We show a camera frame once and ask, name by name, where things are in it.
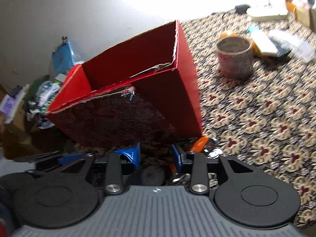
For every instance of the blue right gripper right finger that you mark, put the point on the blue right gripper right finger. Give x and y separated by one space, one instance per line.
177 153

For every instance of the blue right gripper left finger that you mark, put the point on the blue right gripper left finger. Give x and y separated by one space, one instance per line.
132 154

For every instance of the white plastic gear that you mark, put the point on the white plastic gear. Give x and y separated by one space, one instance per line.
152 176

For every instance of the red brocade cardboard box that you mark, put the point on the red brocade cardboard box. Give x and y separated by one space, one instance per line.
144 88

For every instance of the pile of clothes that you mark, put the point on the pile of clothes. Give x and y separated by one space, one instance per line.
34 99

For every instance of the floral patterned tablecloth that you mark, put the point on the floral patterned tablecloth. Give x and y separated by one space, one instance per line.
267 121

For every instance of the blue plastic bag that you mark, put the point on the blue plastic bag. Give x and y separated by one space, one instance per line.
66 56

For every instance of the orange wooden ball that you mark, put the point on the orange wooden ball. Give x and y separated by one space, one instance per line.
227 33

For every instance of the white blue tube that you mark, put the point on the white blue tube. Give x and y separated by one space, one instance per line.
262 42

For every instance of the black card wallet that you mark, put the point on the black card wallet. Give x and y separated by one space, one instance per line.
282 52

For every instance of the clear plastic bag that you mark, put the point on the clear plastic bag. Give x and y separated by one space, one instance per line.
298 46

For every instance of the black power adapter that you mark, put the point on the black power adapter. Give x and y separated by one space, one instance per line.
241 9

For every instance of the white book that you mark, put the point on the white book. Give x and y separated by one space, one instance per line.
267 14

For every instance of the orange handled metal tool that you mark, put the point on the orange handled metal tool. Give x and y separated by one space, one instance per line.
206 146

